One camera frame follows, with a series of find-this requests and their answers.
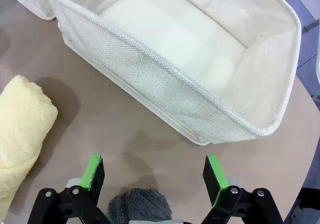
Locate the wide cream fabric basket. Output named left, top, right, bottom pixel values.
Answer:
left=4, top=0, right=56, bottom=21

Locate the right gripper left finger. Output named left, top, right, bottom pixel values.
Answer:
left=26, top=154, right=111, bottom=224

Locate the yellow towel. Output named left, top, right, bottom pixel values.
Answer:
left=0, top=74, right=59, bottom=206

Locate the small cream fabric basket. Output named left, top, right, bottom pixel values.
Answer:
left=43, top=0, right=300, bottom=146

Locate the grey towel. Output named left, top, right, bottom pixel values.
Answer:
left=107, top=188, right=173, bottom=222

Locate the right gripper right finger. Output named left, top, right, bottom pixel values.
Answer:
left=199, top=155, right=285, bottom=224

